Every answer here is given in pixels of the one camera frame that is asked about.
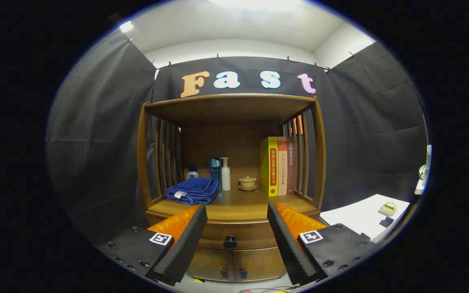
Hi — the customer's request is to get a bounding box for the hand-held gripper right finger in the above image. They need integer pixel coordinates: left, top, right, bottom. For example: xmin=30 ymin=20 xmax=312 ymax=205
xmin=267 ymin=200 xmax=377 ymax=286

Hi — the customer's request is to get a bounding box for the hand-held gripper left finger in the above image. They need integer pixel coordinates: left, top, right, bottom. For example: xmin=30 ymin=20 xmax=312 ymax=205
xmin=98 ymin=203 xmax=208 ymax=286

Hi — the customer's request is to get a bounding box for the wooden drawer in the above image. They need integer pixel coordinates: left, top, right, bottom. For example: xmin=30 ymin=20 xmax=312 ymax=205
xmin=146 ymin=211 xmax=320 ymax=249

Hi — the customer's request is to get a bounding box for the wooden cabinet door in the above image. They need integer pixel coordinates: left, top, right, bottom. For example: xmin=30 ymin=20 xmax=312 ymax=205
xmin=188 ymin=247 xmax=235 ymax=282
xmin=232 ymin=247 xmax=287 ymax=282

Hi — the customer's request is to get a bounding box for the wooden countertop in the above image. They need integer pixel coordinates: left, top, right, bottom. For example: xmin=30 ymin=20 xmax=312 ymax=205
xmin=147 ymin=188 xmax=318 ymax=222

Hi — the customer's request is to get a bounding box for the white side cabinet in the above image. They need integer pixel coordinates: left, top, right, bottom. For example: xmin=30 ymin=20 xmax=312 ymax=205
xmin=319 ymin=194 xmax=411 ymax=244

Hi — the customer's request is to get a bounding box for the wooden cabinet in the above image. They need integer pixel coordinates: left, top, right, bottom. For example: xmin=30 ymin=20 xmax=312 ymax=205
xmin=137 ymin=94 xmax=327 ymax=283

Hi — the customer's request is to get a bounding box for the blue folded towel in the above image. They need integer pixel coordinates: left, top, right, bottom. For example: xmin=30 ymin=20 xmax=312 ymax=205
xmin=165 ymin=177 xmax=220 ymax=206

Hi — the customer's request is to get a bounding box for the beige lidded teacup with saucer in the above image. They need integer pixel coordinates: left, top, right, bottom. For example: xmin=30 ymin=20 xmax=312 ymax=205
xmin=238 ymin=176 xmax=258 ymax=192

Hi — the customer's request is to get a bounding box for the orange and white book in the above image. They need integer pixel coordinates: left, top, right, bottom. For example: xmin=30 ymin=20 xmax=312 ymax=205
xmin=277 ymin=136 xmax=288 ymax=196

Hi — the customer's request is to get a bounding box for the white pump bottle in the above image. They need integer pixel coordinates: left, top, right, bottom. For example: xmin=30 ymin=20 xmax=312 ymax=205
xmin=220 ymin=157 xmax=232 ymax=191

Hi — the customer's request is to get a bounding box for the yellow book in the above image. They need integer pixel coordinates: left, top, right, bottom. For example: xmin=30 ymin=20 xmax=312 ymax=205
xmin=260 ymin=136 xmax=279 ymax=197

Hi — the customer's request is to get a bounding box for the brown book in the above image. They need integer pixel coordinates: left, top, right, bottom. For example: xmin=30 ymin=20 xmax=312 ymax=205
xmin=286 ymin=136 xmax=297 ymax=195

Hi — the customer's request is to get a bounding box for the black backdrop cloth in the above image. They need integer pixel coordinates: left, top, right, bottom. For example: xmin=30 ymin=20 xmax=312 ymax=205
xmin=46 ymin=31 xmax=428 ymax=245

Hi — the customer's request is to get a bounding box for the tangle of floor cables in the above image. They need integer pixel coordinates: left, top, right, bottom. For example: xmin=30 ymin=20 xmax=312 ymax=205
xmin=239 ymin=286 xmax=300 ymax=293

